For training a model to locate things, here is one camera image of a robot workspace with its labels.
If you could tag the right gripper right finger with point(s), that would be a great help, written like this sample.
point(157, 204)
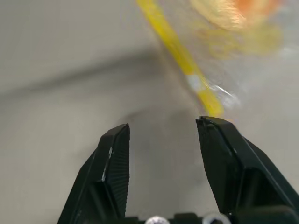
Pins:
point(233, 168)

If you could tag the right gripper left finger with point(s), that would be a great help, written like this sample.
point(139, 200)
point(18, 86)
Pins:
point(112, 168)

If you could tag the clear yellow-zip plastic bag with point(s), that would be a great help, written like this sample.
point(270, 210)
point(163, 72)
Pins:
point(177, 58)

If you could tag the orange pineapple bun bread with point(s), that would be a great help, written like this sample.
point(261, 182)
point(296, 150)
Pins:
point(233, 12)

